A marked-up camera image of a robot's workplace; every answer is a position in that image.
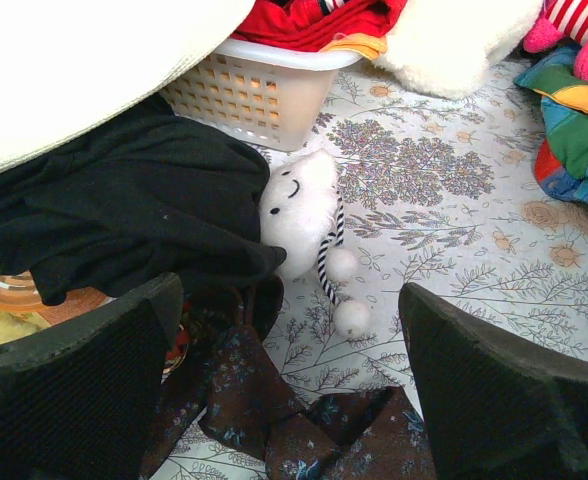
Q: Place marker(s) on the red garment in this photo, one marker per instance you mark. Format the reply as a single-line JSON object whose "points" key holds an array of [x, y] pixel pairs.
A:
{"points": [[313, 26]]}

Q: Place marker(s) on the dark patterned necktie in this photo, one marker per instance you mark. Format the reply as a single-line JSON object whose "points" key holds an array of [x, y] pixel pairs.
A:
{"points": [[229, 384]]}

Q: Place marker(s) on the black garment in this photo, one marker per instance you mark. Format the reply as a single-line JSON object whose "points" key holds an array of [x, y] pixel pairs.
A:
{"points": [[146, 193]]}

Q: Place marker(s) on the white plastic basket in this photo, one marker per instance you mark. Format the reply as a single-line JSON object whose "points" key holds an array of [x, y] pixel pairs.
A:
{"points": [[256, 93]]}

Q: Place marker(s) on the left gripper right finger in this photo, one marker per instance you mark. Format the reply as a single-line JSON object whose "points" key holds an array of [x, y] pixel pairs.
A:
{"points": [[495, 405]]}

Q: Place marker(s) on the pink white striped plush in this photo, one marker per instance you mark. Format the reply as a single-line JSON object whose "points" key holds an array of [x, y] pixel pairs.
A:
{"points": [[559, 20]]}

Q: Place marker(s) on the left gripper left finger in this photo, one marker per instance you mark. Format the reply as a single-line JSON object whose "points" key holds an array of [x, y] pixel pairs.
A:
{"points": [[77, 399]]}

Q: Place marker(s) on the rainbow striped cloth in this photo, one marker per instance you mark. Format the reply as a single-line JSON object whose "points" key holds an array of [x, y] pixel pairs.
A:
{"points": [[561, 168]]}

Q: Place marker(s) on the white fluffy plush toy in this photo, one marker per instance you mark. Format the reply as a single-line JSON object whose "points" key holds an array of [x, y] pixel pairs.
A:
{"points": [[445, 48]]}

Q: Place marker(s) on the white cloud plush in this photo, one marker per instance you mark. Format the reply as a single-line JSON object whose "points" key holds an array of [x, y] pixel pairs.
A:
{"points": [[301, 211]]}

